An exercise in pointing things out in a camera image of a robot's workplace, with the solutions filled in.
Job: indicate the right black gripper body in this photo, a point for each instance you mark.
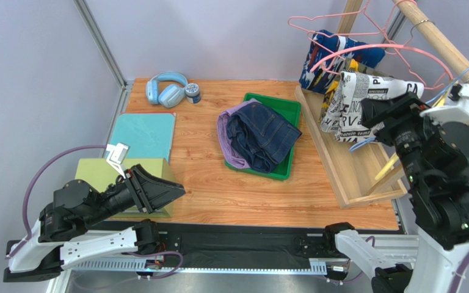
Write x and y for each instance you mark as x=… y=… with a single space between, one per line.
x=386 y=120

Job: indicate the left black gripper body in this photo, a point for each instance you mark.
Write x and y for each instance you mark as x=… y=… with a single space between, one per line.
x=134 y=191

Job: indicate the yellow clothes hanger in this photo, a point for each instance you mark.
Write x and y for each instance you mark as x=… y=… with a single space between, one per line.
x=394 y=158

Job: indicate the newspaper print garment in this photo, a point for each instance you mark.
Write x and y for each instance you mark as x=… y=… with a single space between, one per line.
x=344 y=115

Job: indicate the blue wire hanger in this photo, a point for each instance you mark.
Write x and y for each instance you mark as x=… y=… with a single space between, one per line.
x=458 y=79

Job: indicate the thick pink hanger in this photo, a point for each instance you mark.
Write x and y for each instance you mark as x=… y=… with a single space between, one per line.
x=397 y=48

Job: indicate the purple trousers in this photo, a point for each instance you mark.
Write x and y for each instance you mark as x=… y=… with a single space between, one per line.
x=230 y=155

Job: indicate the dark blue denim garment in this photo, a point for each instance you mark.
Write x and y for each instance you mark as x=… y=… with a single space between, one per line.
x=262 y=136

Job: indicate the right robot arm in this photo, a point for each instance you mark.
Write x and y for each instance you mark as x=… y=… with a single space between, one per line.
x=432 y=144

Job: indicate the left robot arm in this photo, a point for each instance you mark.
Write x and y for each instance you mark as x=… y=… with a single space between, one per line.
x=54 y=244

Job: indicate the olive green box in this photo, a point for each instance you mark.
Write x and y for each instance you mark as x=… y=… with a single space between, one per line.
x=99 y=174

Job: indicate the yellow camouflage garment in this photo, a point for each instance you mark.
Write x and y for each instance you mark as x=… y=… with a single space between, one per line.
x=348 y=65

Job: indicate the wooden clothes rack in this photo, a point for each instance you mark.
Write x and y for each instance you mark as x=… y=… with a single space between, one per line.
x=351 y=174

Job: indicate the blue white patterned garment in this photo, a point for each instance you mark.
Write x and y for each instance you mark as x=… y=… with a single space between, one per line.
x=319 y=72

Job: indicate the green plastic tray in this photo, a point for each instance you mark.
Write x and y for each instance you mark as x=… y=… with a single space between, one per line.
x=291 y=111

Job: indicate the light blue headphones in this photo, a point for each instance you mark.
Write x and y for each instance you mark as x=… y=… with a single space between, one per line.
x=170 y=96

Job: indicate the small blue white jar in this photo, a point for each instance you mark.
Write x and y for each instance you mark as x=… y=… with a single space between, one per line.
x=193 y=93

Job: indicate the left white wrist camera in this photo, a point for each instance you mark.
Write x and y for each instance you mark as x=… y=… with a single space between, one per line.
x=116 y=154

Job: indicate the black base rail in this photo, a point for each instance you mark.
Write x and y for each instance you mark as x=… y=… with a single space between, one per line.
x=245 y=247

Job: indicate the thin pink wire hanger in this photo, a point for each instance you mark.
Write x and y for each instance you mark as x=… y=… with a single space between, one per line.
x=352 y=11

